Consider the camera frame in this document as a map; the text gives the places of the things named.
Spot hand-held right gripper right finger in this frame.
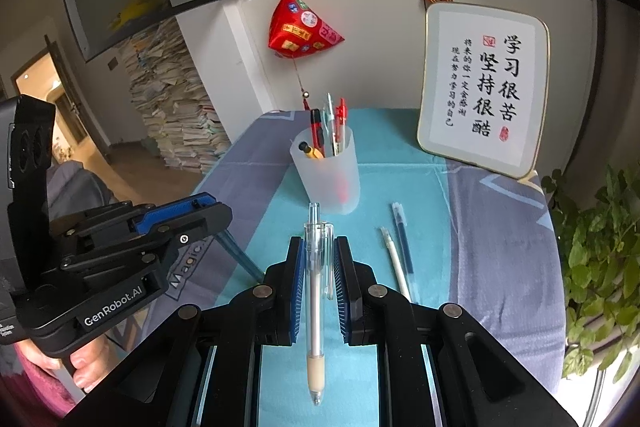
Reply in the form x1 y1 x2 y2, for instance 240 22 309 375
334 235 581 427

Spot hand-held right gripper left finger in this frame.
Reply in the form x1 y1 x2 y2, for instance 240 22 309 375
62 236 307 427

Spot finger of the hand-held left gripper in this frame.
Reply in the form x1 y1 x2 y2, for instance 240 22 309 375
50 193 217 240
60 202 234 280

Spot clear pen with beige grip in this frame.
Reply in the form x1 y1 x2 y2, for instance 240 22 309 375
304 203 335 405

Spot white slim pen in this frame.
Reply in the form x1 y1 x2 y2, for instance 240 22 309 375
380 227 412 304

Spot blue capped pen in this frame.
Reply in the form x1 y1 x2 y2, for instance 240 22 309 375
391 202 415 273

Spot translucent plastic cup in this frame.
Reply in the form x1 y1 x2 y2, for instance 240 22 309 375
290 125 362 215

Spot black and red pen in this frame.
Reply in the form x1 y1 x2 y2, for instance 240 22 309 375
310 108 325 158

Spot red clip pen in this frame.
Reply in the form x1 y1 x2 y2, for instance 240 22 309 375
336 98 349 156

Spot person's left forearm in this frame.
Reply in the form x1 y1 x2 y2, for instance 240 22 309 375
0 347 78 420

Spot person's left hand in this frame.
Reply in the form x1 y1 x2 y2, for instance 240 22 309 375
22 339 121 395

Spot grey sofa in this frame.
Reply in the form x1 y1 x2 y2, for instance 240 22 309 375
47 159 121 220

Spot tall stacks of paper booklets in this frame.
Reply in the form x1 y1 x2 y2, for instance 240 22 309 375
120 18 229 171

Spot teal and grey printed tablecloth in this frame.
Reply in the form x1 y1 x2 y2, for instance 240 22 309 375
107 108 563 427

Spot wooden doorway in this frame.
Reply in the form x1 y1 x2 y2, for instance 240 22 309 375
12 34 112 164

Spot yellow plush toy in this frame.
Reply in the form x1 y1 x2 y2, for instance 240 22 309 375
114 0 167 26

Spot red pyramid hanging ornament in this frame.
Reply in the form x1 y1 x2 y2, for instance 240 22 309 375
268 0 345 111

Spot white bookshelf cabinet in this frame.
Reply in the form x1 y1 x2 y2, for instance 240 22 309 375
55 0 596 142

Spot framed calligraphy board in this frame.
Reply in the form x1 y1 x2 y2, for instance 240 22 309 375
417 2 551 180

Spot green potted plant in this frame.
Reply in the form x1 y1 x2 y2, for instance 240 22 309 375
542 164 640 383

